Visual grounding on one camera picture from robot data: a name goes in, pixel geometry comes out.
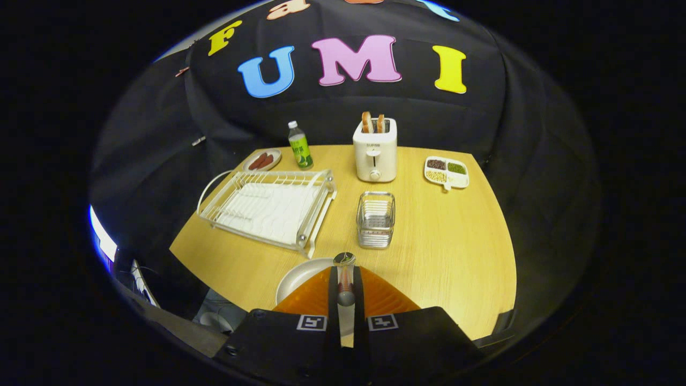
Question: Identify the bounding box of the white toaster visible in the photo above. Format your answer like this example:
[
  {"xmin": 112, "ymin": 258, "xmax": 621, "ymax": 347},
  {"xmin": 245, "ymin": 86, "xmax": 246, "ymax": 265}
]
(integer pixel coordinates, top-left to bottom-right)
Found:
[{"xmin": 352, "ymin": 117, "xmax": 399, "ymax": 183}]

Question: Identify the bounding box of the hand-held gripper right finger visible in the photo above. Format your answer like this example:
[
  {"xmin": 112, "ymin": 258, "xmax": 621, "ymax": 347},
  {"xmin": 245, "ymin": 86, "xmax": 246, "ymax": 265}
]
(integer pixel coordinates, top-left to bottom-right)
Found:
[{"xmin": 353, "ymin": 266, "xmax": 487, "ymax": 385}]

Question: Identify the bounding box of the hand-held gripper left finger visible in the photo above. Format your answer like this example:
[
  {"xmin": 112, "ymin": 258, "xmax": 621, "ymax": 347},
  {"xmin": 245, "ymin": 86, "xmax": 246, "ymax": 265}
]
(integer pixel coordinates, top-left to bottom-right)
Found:
[{"xmin": 213, "ymin": 266, "xmax": 342, "ymax": 386}]

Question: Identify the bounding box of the metal wire basket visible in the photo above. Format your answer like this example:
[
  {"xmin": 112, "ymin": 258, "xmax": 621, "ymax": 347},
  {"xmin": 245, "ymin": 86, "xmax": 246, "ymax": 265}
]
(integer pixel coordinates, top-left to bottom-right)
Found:
[{"xmin": 356, "ymin": 191, "xmax": 397, "ymax": 250}]

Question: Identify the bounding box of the spoon with striped handle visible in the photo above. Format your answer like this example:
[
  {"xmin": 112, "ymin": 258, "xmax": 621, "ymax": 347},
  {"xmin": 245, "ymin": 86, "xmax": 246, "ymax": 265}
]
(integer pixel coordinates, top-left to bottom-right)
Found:
[{"xmin": 333, "ymin": 251, "xmax": 357, "ymax": 308}]

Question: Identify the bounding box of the white plate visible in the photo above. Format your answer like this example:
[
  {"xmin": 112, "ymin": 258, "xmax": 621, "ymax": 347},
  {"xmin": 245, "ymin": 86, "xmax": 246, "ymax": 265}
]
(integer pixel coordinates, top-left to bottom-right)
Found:
[{"xmin": 274, "ymin": 257, "xmax": 356, "ymax": 348}]

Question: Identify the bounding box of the white wire dish rack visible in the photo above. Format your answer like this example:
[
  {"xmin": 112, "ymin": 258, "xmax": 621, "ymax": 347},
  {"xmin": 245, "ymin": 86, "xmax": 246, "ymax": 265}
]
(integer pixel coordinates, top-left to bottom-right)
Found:
[{"xmin": 196, "ymin": 169, "xmax": 338, "ymax": 259}]

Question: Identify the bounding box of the black backdrop cloth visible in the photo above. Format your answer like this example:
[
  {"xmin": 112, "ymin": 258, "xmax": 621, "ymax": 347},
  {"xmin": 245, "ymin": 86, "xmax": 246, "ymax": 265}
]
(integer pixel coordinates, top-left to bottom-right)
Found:
[{"xmin": 88, "ymin": 0, "xmax": 602, "ymax": 322}]

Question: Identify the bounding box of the small beige plate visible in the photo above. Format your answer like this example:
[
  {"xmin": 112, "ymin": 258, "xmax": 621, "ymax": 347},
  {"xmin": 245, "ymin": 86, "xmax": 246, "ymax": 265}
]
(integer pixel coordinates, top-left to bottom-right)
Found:
[{"xmin": 242, "ymin": 148, "xmax": 282, "ymax": 173}]

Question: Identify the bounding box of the lit screen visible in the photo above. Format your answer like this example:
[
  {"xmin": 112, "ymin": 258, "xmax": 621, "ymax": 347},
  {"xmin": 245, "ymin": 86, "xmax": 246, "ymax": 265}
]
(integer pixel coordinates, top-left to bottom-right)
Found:
[{"xmin": 88, "ymin": 205, "xmax": 119, "ymax": 264}]

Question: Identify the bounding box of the white divided bean tray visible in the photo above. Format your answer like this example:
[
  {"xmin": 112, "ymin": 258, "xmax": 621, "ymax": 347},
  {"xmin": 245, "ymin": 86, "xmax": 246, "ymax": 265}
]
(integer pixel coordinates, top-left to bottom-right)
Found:
[{"xmin": 423, "ymin": 155, "xmax": 471, "ymax": 192}]

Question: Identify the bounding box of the green label plastic bottle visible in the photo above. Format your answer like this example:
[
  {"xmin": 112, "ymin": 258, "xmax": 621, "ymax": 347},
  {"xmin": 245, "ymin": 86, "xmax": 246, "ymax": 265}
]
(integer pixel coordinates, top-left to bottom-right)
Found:
[{"xmin": 287, "ymin": 120, "xmax": 315, "ymax": 171}]

